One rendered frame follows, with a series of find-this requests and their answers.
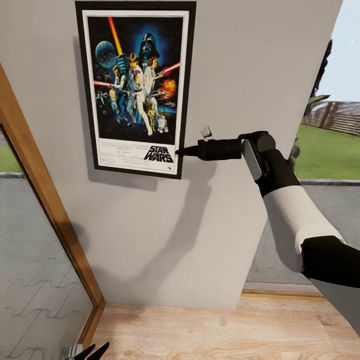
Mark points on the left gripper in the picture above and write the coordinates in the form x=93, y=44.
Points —
x=95, y=356

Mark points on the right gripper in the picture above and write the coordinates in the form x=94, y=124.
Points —
x=212, y=150

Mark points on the fixed window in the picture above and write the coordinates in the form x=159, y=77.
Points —
x=326, y=160

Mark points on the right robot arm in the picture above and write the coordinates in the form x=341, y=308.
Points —
x=305, y=240

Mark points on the door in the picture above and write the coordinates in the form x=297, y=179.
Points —
x=49, y=296

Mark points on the poster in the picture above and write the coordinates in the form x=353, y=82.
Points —
x=137, y=58

